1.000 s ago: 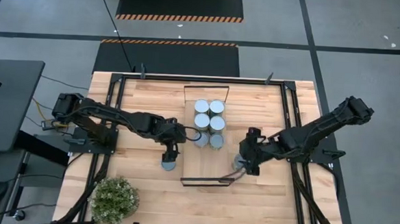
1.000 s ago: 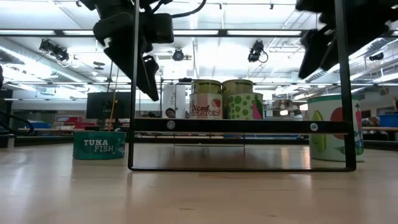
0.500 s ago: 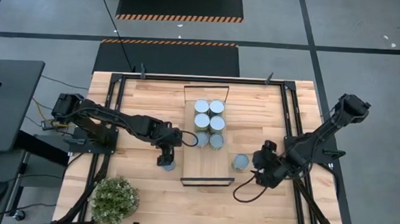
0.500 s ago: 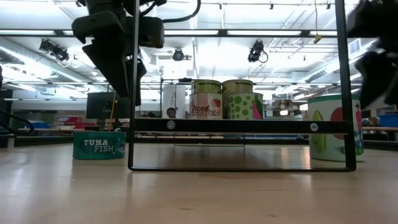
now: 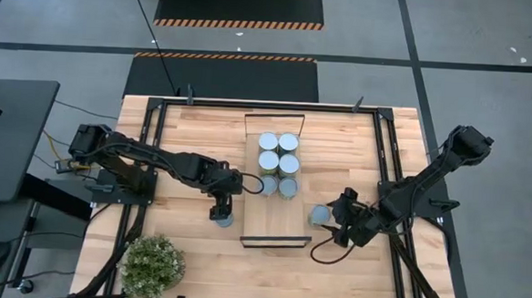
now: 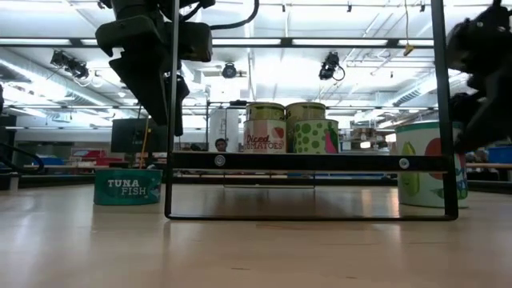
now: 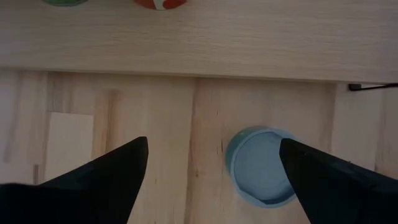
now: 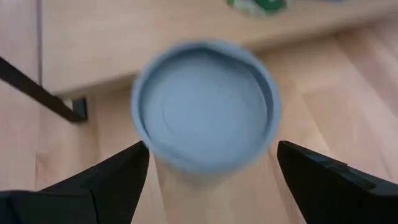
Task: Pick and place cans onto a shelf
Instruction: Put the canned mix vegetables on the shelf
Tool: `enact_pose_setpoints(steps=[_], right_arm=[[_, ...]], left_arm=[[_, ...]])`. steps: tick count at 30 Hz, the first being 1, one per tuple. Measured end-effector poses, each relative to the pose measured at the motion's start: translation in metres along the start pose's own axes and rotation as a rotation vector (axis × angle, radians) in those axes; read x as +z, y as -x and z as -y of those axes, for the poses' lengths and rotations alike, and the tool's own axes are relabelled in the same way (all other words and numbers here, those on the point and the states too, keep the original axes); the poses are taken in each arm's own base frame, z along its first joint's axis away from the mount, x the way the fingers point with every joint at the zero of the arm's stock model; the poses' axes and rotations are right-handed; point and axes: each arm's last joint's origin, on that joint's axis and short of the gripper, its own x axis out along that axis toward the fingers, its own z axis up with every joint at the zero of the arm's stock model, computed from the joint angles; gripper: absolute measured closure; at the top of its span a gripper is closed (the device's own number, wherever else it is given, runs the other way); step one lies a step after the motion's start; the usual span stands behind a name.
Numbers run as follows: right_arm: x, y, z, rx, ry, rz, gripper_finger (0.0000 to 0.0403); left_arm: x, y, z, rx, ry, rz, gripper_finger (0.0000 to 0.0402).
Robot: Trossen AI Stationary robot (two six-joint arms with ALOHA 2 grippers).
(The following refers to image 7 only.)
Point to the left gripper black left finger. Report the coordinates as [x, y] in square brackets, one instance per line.
[77, 196]

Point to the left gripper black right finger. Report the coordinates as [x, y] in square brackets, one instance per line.
[342, 193]

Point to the teal tuna fish can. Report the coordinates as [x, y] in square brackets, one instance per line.
[258, 168]

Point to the green labelled tin can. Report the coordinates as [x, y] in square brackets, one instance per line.
[65, 2]

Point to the diced tomatoes tin can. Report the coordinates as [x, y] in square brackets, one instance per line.
[160, 3]

